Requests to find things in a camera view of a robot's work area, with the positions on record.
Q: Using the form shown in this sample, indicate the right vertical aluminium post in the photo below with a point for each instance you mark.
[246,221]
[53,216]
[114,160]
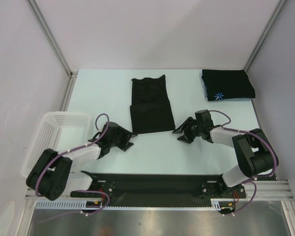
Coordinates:
[265,33]

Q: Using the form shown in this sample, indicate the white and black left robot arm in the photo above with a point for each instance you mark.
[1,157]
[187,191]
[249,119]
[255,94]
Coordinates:
[53,171]

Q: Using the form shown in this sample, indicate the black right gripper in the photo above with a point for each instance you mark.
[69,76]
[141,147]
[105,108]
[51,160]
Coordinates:
[188,130]

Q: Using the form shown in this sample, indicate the aluminium frame rail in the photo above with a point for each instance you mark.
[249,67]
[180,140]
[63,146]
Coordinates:
[266,191]

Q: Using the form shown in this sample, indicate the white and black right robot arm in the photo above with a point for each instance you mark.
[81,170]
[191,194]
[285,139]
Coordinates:
[202,153]

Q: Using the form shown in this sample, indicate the folded black t shirt with logo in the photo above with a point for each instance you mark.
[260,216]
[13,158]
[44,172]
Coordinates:
[227,84]

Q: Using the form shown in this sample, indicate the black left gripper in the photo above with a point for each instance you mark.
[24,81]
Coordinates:
[126,135]

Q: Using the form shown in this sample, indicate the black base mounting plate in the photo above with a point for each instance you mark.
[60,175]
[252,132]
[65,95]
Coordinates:
[156,187]

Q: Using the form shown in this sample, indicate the white slotted cable duct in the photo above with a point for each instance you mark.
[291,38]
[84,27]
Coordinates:
[132,204]

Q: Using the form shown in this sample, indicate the left vertical aluminium post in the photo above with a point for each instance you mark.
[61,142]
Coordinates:
[49,35]

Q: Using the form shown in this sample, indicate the vertical aluminium post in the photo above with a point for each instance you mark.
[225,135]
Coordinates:
[265,33]
[49,35]

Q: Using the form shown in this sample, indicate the white plastic basket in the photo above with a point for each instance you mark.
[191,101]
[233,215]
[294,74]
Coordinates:
[59,131]

